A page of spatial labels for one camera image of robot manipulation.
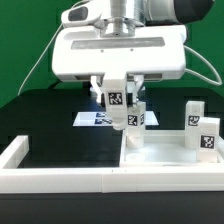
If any white square table top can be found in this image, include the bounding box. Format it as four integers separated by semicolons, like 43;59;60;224
119;130;224;167

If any white U-shaped fence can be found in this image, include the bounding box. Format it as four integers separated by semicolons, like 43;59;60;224
0;136;224;194

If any white cable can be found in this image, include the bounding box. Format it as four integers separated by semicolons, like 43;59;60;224
17;0;88;97

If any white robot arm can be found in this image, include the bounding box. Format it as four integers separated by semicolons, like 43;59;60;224
52;0;215;108

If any white sheet with tags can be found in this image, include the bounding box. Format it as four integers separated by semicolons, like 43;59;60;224
73;111;159;127

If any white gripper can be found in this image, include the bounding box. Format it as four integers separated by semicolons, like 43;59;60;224
52;25;186;106

